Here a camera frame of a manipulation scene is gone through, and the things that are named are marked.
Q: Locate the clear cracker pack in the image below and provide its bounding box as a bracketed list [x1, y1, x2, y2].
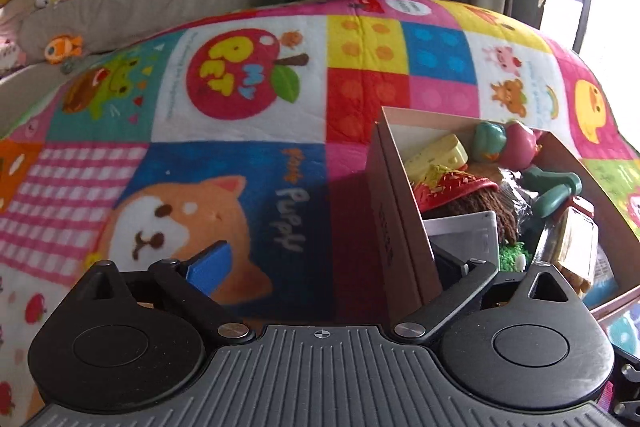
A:
[537, 207, 600, 298]

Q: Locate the yellow cheese toy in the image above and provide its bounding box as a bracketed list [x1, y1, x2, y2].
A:
[404, 133, 469, 180]

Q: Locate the bread bun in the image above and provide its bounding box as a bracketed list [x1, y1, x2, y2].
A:
[467, 161, 535, 233]

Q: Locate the teal round toy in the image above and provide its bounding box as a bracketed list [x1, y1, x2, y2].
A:
[472, 121, 508, 162]

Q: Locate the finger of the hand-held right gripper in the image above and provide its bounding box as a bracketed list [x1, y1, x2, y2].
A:
[612, 349, 640, 423]

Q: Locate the beige sofa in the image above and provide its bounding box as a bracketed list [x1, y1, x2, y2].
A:
[0, 0, 516, 82]

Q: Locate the dark green wooden toy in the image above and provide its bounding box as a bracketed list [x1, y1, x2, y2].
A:
[520, 167, 584, 219]

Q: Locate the pink cardboard box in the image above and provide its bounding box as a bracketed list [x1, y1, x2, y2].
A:
[365, 106, 640, 323]

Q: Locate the green fuzzy toy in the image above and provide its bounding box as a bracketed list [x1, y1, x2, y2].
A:
[499, 241, 532, 272]

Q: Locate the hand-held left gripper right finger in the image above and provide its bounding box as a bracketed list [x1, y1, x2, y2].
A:
[392, 243, 578, 344]

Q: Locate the blue white carton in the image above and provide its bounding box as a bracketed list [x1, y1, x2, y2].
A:
[590, 257, 621, 308]

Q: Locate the colourful printed blanket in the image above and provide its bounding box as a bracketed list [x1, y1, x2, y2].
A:
[0, 0, 640, 427]

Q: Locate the pink toy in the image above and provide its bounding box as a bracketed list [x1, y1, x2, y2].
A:
[502, 119, 544, 170]

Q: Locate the white plastic container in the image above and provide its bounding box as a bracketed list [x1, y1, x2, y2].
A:
[422, 210, 501, 273]

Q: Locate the orange fish plush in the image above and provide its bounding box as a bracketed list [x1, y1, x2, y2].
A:
[44, 34, 85, 66]

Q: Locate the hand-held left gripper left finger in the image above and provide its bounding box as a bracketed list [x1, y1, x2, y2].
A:
[90, 241, 254, 344]

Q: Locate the pink bunny plush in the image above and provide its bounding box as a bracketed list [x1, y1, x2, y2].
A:
[0, 0, 32, 78]

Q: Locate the brown crochet doll red hat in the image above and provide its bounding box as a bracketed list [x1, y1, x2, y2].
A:
[412, 164, 521, 248]

